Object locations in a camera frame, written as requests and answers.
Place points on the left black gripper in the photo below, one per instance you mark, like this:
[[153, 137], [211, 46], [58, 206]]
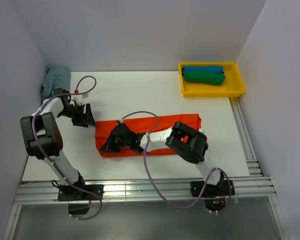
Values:
[[84, 119]]

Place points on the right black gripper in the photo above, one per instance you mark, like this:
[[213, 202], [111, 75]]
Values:
[[109, 145]]

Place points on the orange t shirt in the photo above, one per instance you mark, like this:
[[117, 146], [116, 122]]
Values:
[[141, 125]]

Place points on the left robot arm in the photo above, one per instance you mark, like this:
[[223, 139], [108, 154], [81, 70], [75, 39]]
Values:
[[43, 140]]

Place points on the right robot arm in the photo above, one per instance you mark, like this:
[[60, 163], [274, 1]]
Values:
[[188, 143]]

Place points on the grey-blue crumpled t shirt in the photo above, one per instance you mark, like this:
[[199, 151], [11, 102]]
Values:
[[56, 77]]

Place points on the green rolled t shirt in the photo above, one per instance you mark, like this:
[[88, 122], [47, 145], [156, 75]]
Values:
[[203, 77]]

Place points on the blue rolled t shirt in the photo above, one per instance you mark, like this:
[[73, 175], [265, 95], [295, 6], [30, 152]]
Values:
[[209, 69]]

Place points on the yellow plastic tray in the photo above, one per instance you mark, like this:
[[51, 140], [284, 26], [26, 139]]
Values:
[[232, 85]]

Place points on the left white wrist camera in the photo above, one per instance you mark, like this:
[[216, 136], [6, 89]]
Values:
[[80, 99]]

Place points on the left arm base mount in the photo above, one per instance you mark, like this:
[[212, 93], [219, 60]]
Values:
[[78, 202]]

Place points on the aluminium rail frame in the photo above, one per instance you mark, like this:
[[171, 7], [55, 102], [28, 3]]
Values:
[[256, 185]]

